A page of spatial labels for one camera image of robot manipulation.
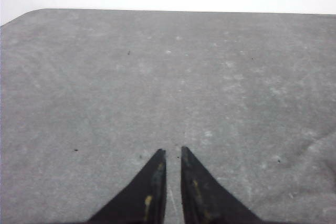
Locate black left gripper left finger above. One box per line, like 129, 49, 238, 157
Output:
88, 149, 166, 223

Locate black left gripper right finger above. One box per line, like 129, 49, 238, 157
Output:
181, 146, 263, 223

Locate grey felt table mat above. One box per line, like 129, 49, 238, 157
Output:
1, 9, 335, 223

